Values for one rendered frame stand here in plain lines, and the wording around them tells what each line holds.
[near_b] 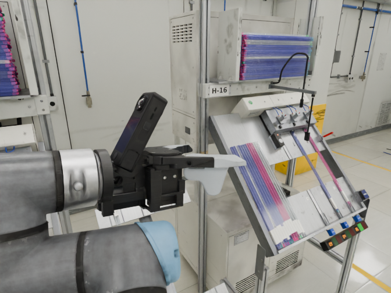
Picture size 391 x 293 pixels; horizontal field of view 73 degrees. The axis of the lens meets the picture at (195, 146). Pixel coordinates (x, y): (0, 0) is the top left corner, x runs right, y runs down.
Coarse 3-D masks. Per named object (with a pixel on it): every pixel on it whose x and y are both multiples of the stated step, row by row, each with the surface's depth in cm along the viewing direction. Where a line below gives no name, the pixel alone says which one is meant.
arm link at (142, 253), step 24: (96, 240) 29; (120, 240) 29; (144, 240) 30; (168, 240) 30; (96, 264) 28; (120, 264) 28; (144, 264) 28; (168, 264) 29; (96, 288) 28; (120, 288) 26; (144, 288) 27
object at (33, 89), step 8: (16, 0) 79; (16, 8) 80; (16, 16) 80; (16, 24) 81; (24, 32) 82; (24, 40) 83; (24, 48) 84; (24, 56) 84; (24, 64) 85; (32, 64) 86; (32, 72) 86; (32, 80) 87; (32, 88) 88; (8, 96) 86; (16, 96) 87; (24, 96) 88
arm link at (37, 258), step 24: (0, 240) 26; (24, 240) 27; (48, 240) 29; (72, 240) 29; (0, 264) 26; (24, 264) 27; (48, 264) 27; (72, 264) 27; (0, 288) 25; (24, 288) 26; (48, 288) 26; (72, 288) 27
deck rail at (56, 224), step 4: (40, 144) 100; (40, 148) 99; (44, 148) 100; (56, 212) 90; (52, 216) 89; (56, 216) 90; (52, 220) 89; (56, 220) 89; (52, 224) 88; (56, 224) 89; (56, 228) 88; (60, 228) 88; (56, 232) 87; (60, 232) 88
